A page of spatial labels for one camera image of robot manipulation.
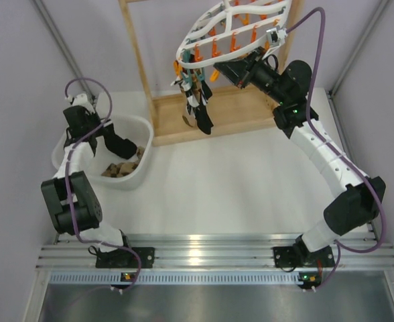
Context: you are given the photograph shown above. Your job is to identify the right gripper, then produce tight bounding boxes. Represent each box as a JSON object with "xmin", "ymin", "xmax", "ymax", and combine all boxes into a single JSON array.
[{"xmin": 216, "ymin": 47, "xmax": 289, "ymax": 105}]

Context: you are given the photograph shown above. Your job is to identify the orange clothespin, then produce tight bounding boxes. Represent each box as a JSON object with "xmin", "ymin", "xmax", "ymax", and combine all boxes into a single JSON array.
[
  {"xmin": 210, "ymin": 69, "xmax": 220, "ymax": 83},
  {"xmin": 174, "ymin": 60, "xmax": 182, "ymax": 76}
]

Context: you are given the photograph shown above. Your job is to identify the white clip hanger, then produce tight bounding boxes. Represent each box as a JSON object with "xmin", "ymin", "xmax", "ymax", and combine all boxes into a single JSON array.
[{"xmin": 176, "ymin": 1, "xmax": 292, "ymax": 69}]

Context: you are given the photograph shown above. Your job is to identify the black white patterned sock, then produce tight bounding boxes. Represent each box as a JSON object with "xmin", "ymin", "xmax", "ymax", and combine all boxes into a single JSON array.
[{"xmin": 171, "ymin": 76, "xmax": 200, "ymax": 117}]

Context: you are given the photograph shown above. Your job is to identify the black sock white stripes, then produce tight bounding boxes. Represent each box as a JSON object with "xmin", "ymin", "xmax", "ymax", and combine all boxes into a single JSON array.
[{"xmin": 194, "ymin": 80, "xmax": 214, "ymax": 135}]

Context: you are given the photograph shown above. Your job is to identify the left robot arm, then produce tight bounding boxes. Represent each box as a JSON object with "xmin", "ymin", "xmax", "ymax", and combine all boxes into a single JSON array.
[{"xmin": 41, "ymin": 105, "xmax": 137, "ymax": 266}]

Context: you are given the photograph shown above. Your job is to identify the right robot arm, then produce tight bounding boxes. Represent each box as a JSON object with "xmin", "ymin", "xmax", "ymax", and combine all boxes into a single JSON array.
[{"xmin": 214, "ymin": 48, "xmax": 386, "ymax": 266}]

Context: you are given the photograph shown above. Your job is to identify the wooden tray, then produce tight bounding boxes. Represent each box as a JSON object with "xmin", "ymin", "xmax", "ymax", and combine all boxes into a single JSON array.
[{"xmin": 150, "ymin": 85, "xmax": 275, "ymax": 146}]

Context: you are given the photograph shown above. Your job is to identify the beige sock with leaf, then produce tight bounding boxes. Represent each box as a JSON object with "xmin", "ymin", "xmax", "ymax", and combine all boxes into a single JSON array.
[{"xmin": 182, "ymin": 115, "xmax": 196, "ymax": 127}]

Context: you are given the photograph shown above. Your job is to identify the white plastic bin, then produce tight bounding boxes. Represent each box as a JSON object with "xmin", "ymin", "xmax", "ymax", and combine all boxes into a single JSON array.
[{"xmin": 52, "ymin": 106, "xmax": 154, "ymax": 191}]

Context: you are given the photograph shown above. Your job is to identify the brown checkered sock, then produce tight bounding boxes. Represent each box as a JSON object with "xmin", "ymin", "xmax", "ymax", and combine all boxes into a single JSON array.
[{"xmin": 101, "ymin": 146, "xmax": 145, "ymax": 178}]

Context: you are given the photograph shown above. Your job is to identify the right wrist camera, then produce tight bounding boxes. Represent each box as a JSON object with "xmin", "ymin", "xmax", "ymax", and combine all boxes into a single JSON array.
[{"xmin": 263, "ymin": 26, "xmax": 287, "ymax": 59}]

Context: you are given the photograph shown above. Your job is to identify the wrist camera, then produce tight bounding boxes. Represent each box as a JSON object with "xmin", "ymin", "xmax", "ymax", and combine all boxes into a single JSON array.
[
  {"xmin": 263, "ymin": 26, "xmax": 287, "ymax": 59},
  {"xmin": 65, "ymin": 92, "xmax": 94, "ymax": 111}
]

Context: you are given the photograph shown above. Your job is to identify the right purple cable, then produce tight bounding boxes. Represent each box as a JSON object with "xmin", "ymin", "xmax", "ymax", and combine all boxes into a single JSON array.
[{"xmin": 285, "ymin": 7, "xmax": 385, "ymax": 289}]

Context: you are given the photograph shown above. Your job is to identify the left wooden post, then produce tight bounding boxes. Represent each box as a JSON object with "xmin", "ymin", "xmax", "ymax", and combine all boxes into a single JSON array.
[{"xmin": 118, "ymin": 0, "xmax": 158, "ymax": 127}]

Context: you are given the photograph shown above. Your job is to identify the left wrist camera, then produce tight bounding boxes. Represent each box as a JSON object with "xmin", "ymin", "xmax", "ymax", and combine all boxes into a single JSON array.
[{"xmin": 65, "ymin": 92, "xmax": 94, "ymax": 111}]

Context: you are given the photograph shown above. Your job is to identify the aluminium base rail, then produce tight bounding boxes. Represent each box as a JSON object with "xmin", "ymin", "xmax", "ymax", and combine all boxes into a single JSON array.
[{"xmin": 36, "ymin": 231, "xmax": 394, "ymax": 288}]

